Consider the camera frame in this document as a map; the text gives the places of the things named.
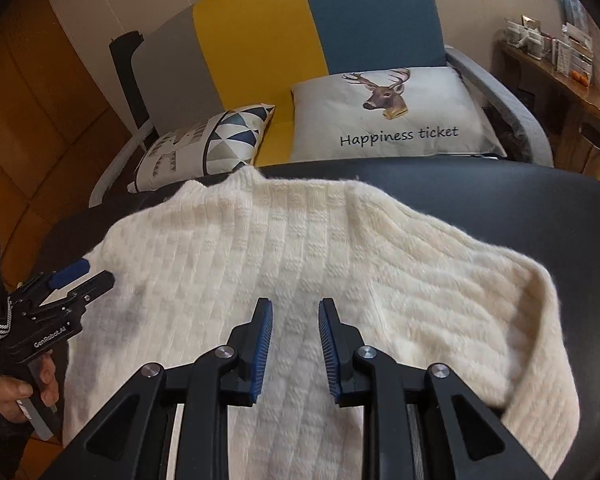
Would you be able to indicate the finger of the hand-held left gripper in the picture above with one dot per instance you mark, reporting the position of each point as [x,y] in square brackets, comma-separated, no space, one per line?
[92,283]
[71,270]

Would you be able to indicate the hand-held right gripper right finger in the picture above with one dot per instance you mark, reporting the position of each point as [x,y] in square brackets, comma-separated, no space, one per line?
[328,355]

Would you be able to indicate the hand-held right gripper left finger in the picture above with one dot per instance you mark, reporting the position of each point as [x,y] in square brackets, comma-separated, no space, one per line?
[261,355]

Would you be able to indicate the white knitted sweater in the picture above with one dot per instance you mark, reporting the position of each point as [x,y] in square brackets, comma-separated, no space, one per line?
[330,260]

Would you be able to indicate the person's left hand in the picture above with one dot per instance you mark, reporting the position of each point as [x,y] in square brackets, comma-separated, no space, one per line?
[15,392]

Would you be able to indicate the white geometric print pillow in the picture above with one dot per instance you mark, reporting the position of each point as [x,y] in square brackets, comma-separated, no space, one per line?
[205,147]

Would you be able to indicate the white deer print pillow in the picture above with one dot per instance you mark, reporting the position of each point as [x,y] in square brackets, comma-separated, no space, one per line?
[395,120]

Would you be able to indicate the grey yellow blue sofa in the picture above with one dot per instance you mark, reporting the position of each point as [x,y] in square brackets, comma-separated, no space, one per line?
[260,45]

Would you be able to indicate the brown paper bag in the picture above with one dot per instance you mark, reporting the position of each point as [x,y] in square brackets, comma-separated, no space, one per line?
[599,162]

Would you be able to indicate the wooden desk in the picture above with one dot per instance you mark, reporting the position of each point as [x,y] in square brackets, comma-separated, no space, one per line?
[570,95]

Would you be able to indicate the white desk organizer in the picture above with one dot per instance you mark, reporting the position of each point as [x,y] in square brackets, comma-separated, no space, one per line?
[527,40]

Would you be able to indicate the orange fruits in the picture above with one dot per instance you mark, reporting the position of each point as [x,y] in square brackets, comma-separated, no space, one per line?
[581,76]

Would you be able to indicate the stack of small boxes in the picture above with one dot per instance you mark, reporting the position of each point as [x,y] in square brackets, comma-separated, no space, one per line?
[572,52]

